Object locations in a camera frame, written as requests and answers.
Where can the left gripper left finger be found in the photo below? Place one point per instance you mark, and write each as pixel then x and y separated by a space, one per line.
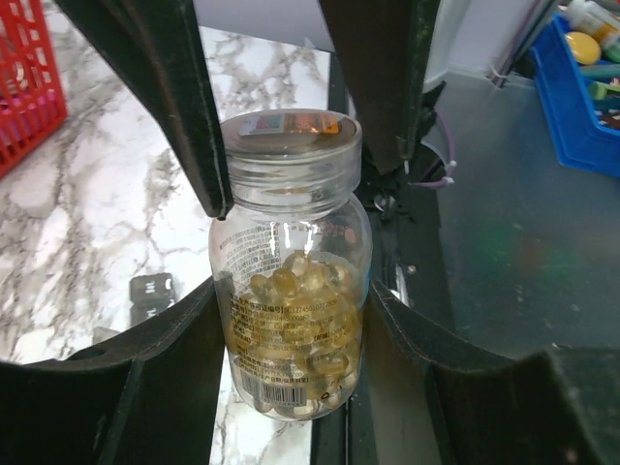
pixel 148 395

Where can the grey weekly pill organizer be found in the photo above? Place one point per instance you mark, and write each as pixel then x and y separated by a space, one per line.
pixel 124 306

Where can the red plastic shopping basket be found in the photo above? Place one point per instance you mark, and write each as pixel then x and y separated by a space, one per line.
pixel 33 104

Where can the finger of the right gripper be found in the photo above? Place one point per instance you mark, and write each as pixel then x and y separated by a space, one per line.
pixel 155 47
pixel 383 47

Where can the blue plastic storage bin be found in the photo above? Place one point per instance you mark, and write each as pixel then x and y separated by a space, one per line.
pixel 580 141

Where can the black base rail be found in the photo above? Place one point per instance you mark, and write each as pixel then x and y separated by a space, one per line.
pixel 394 415

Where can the clear pill bottle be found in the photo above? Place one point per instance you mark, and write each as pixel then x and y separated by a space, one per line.
pixel 291 268

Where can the yellow round object in bin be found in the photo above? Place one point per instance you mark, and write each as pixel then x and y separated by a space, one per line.
pixel 585 49

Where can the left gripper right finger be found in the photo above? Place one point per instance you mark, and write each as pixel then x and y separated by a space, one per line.
pixel 557 406

